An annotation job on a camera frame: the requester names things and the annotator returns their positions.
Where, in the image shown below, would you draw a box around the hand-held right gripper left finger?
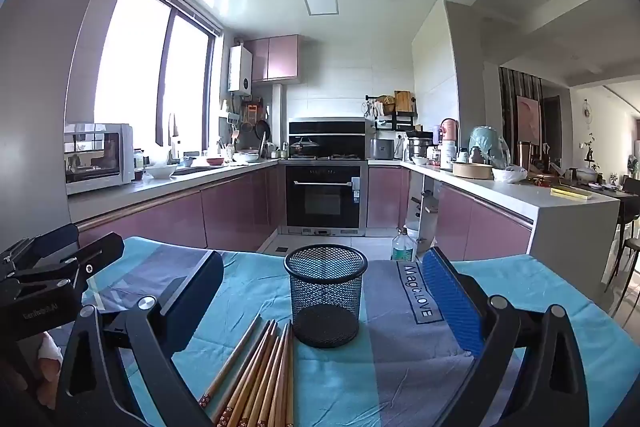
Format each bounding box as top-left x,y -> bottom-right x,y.
56,249 -> 225,427

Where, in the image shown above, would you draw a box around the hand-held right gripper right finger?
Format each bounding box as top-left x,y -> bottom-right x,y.
421,246 -> 591,427

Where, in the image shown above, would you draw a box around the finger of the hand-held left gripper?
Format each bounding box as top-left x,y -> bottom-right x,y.
0,233 -> 125,293
0,223 -> 81,265

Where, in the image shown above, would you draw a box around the bundle of wooden chopsticks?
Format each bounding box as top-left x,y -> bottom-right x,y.
197,313 -> 296,427

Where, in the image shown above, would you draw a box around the black mesh utensil holder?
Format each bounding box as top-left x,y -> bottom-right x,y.
283,244 -> 369,349

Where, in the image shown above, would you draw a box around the person's left hand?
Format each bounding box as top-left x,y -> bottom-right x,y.
30,331 -> 66,410

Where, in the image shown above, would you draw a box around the clear plastic oil bottle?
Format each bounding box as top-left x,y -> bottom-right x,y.
391,227 -> 417,262

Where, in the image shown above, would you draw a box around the pink kitchen base cabinets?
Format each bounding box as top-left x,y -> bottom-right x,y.
70,162 -> 536,263

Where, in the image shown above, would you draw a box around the white microwave oven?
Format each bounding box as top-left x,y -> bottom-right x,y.
63,123 -> 136,196

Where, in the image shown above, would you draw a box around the teal and grey printed tablecloth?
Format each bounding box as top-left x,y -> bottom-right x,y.
0,234 -> 640,427

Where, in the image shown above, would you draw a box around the round bamboo steamer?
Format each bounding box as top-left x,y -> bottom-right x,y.
451,162 -> 495,180

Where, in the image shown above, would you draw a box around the metal sink faucet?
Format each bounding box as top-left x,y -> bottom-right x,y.
167,113 -> 182,165

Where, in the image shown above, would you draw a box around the white plastic bag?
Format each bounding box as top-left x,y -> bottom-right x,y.
492,165 -> 528,184

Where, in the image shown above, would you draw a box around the stainless steel pot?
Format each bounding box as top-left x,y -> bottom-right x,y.
406,132 -> 433,162

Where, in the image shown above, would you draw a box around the teal appliance in plastic wrap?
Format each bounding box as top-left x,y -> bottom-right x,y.
468,126 -> 511,170

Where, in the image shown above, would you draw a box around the flat yellow box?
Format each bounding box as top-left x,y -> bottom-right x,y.
550,187 -> 593,202

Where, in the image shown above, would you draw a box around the pink thermos jug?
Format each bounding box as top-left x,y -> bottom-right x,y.
440,118 -> 459,148

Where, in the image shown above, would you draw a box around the dark dining chair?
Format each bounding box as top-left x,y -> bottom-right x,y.
605,194 -> 640,293

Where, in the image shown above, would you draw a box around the glass wok lid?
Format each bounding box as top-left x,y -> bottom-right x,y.
290,136 -> 321,154

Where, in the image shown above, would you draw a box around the kitchen window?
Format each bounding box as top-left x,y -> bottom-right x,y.
95,0 -> 223,152

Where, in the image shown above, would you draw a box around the pink wall picture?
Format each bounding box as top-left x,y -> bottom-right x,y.
516,96 -> 541,146

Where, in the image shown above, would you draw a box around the black wall rack with boards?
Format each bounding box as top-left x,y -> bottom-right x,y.
365,90 -> 418,130

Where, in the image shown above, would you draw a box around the white wall water heater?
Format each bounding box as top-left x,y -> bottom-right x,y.
228,44 -> 253,96

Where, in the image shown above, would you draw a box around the pink wall cabinet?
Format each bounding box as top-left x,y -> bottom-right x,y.
243,34 -> 301,82

